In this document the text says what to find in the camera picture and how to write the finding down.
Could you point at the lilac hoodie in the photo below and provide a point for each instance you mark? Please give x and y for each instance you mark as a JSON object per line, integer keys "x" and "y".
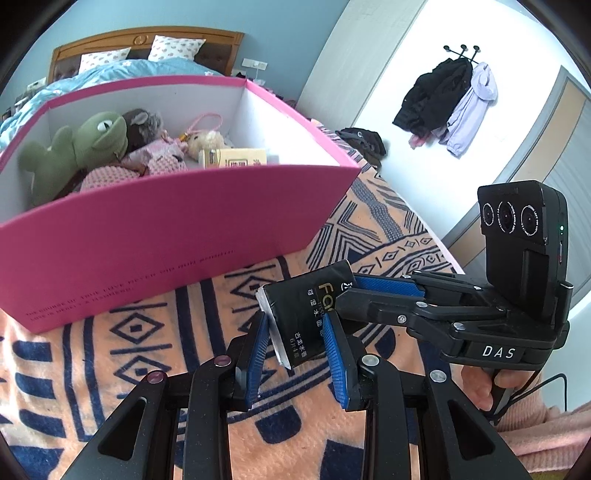
{"x": 471, "y": 110}

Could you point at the light blue quilt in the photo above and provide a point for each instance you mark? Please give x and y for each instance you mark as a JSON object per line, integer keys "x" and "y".
{"x": 115, "y": 71}

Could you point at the grey framed sliding door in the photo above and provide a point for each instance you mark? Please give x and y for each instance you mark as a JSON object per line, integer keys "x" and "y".
{"x": 568, "y": 138}

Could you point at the small beige plush bear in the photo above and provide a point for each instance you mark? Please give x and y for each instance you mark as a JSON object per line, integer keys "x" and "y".
{"x": 210, "y": 141}

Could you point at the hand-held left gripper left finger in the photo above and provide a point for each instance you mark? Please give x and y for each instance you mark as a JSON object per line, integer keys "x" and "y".
{"x": 256, "y": 355}

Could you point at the person's right hand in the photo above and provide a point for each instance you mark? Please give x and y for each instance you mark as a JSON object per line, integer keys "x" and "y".
{"x": 478, "y": 387}

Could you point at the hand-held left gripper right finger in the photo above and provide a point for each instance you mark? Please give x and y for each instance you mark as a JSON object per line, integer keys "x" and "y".
{"x": 334, "y": 360}

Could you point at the yellow cardboard packet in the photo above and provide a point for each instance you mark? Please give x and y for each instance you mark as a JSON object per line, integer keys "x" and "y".
{"x": 240, "y": 159}

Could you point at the pink hanging garment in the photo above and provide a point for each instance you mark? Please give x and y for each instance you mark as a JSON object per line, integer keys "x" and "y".
{"x": 417, "y": 141}

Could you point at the beige wardrobe door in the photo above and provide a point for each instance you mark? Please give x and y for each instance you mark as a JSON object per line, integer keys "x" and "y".
{"x": 360, "y": 55}

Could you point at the white wall socket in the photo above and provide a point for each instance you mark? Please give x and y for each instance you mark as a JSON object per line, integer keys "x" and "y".
{"x": 254, "y": 63}

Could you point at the white dotted pillow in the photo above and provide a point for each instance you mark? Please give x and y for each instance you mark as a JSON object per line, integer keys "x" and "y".
{"x": 104, "y": 60}
{"x": 178, "y": 48}

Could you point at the orange navy patterned blanket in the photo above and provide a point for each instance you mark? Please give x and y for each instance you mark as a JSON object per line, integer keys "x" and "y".
{"x": 138, "y": 438}

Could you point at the pink cloth doll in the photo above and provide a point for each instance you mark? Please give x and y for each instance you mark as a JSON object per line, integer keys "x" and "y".
{"x": 152, "y": 154}

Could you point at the wooden bed headboard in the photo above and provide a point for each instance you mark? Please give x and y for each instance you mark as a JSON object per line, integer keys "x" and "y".
{"x": 138, "y": 39}

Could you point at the brown plush toy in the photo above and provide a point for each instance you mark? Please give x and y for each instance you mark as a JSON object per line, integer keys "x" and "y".
{"x": 138, "y": 127}

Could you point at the black tissue pack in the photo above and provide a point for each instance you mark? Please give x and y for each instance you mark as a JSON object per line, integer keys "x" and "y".
{"x": 304, "y": 314}

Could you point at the black jacket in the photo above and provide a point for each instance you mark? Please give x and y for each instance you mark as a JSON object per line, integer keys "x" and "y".
{"x": 429, "y": 101}

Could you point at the pink cardboard box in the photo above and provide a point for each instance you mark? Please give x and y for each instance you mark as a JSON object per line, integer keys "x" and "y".
{"x": 138, "y": 240}

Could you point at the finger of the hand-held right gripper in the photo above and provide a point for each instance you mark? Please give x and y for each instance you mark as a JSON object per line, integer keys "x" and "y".
{"x": 388, "y": 285}
{"x": 364, "y": 307}

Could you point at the green plush turtle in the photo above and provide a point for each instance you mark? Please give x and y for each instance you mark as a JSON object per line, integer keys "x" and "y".
{"x": 97, "y": 138}

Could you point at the black wall coat hooks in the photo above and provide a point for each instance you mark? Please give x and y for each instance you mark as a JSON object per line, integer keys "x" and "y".
{"x": 461, "y": 50}

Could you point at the black bag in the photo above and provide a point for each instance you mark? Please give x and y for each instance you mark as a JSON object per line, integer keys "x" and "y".
{"x": 364, "y": 143}

